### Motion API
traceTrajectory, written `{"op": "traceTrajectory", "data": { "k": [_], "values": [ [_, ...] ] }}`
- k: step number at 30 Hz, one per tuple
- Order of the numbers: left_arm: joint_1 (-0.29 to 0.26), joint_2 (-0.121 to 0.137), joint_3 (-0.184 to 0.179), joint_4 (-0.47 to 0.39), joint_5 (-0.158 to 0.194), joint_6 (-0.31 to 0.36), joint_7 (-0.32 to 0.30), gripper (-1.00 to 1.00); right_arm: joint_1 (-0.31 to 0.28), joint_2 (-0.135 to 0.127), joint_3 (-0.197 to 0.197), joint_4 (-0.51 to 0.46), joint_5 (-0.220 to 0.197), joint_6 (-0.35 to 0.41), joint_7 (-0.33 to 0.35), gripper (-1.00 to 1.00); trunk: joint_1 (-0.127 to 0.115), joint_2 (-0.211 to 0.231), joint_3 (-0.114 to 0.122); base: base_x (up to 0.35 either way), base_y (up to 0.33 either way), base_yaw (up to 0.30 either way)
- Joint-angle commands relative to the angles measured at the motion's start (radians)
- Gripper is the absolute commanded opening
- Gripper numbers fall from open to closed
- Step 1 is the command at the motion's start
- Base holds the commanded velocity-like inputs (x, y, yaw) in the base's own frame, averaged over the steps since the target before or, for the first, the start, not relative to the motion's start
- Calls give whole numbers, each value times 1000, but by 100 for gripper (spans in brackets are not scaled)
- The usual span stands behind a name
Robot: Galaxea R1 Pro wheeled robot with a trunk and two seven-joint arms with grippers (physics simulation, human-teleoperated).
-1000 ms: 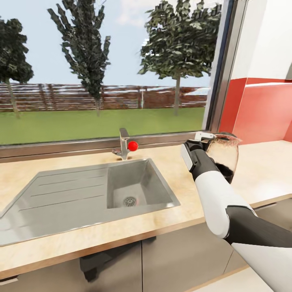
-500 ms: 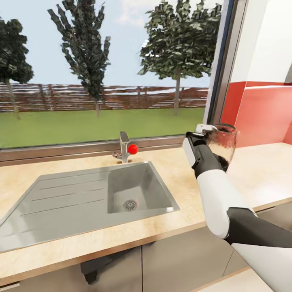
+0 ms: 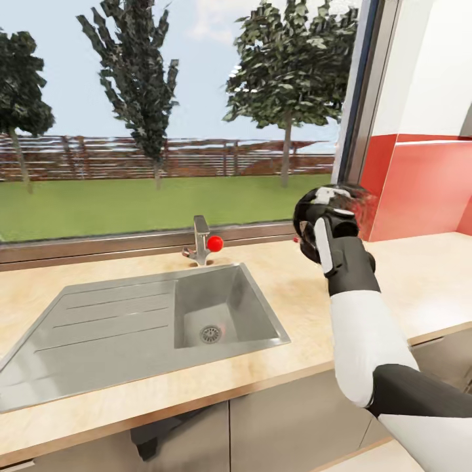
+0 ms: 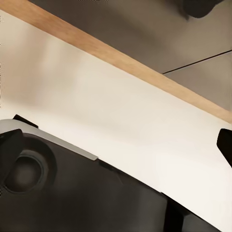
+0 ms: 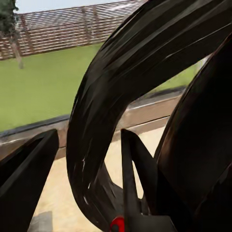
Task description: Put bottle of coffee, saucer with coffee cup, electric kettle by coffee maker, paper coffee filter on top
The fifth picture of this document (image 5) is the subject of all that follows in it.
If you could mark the fixed window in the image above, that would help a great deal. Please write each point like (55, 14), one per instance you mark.
(46, 47)

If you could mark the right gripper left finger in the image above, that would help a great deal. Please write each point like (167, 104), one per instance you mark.
(23, 174)

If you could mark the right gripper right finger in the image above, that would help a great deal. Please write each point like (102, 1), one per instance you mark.
(168, 212)

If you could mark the countertop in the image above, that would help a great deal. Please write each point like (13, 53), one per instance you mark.
(57, 195)

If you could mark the electric kettle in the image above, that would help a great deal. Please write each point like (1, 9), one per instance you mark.
(157, 42)

